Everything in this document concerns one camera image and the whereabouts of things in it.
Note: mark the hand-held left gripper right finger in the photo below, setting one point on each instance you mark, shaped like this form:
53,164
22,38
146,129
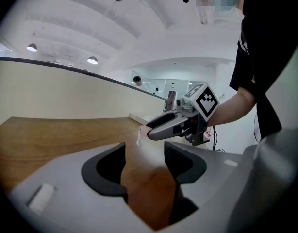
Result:
207,190

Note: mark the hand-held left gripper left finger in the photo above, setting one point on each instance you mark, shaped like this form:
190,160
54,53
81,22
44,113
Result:
66,203

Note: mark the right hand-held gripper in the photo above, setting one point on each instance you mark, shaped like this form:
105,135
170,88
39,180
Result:
204,101

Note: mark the pink round tape measure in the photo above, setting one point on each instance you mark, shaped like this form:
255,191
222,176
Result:
144,131

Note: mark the person's right forearm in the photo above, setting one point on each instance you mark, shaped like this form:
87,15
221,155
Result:
231,108

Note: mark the person's black shirt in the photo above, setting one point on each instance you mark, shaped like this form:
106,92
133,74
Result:
265,57

